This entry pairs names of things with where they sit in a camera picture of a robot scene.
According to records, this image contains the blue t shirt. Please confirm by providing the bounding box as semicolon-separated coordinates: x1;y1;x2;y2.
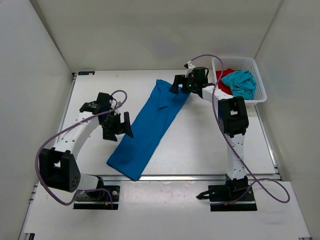
106;79;189;181

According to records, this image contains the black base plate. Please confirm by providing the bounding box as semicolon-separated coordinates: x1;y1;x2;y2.
73;184;121;211
208;185;258;212

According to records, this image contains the teal t shirt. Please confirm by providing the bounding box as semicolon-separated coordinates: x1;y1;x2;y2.
222;70;257;100

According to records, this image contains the white plastic basket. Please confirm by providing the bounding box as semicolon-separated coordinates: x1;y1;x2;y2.
211;56;267;105

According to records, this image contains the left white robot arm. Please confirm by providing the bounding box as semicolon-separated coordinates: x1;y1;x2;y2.
38;111;134;200

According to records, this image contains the red t shirt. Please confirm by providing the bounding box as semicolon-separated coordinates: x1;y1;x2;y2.
218;68;234;95

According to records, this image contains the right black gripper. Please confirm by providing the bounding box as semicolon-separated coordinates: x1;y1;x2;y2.
170;74;199;94

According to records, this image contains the dark label sticker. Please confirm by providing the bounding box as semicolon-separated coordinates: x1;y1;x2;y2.
77;71;95;76

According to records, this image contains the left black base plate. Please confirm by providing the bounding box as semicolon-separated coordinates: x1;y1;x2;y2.
73;184;121;211

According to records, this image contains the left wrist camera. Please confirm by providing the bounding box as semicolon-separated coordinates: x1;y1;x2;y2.
79;92;114;115

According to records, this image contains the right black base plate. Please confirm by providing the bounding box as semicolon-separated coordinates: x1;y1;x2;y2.
208;185;258;212

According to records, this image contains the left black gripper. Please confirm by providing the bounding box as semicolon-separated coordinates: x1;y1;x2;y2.
100;111;134;142

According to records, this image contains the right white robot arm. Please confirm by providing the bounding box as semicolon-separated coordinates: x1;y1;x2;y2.
169;63;249;202

